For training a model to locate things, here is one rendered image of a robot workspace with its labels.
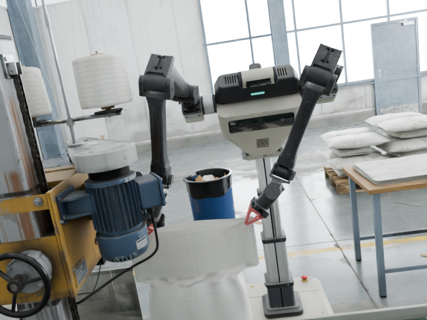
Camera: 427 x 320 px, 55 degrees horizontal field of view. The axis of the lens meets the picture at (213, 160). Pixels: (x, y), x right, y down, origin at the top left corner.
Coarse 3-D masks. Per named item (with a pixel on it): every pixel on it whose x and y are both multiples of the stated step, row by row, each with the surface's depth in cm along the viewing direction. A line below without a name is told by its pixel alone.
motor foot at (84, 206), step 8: (64, 192) 117; (72, 192) 121; (80, 192) 120; (56, 200) 113; (64, 200) 114; (72, 200) 115; (80, 200) 117; (88, 200) 116; (64, 208) 116; (72, 208) 117; (80, 208) 117; (88, 208) 117; (64, 216) 114; (72, 216) 116; (80, 216) 116; (64, 224) 114
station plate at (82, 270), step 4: (84, 260) 124; (80, 264) 121; (84, 264) 124; (80, 268) 121; (84, 268) 123; (76, 272) 118; (80, 272) 120; (84, 272) 123; (76, 276) 117; (80, 276) 120; (84, 276) 123; (80, 280) 120
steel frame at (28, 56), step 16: (16, 0) 886; (272, 0) 848; (16, 16) 893; (32, 16) 897; (272, 16) 854; (16, 32) 895; (32, 32) 886; (272, 32) 899; (32, 48) 907; (288, 48) 867; (32, 64) 914; (288, 64) 874; (48, 80) 931; (48, 96) 920; (48, 128) 945; (48, 144) 953
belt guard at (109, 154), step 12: (84, 144) 134; (96, 144) 129; (108, 144) 125; (120, 144) 121; (132, 144) 117; (72, 156) 116; (84, 156) 111; (96, 156) 110; (108, 156) 111; (120, 156) 112; (132, 156) 116; (84, 168) 112; (96, 168) 111; (108, 168) 111
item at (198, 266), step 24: (168, 240) 155; (192, 240) 154; (216, 240) 156; (240, 240) 158; (144, 264) 160; (168, 264) 157; (192, 264) 156; (216, 264) 157; (240, 264) 160; (168, 288) 158; (192, 288) 156; (216, 288) 155; (240, 288) 156; (168, 312) 158; (192, 312) 157; (216, 312) 157; (240, 312) 158
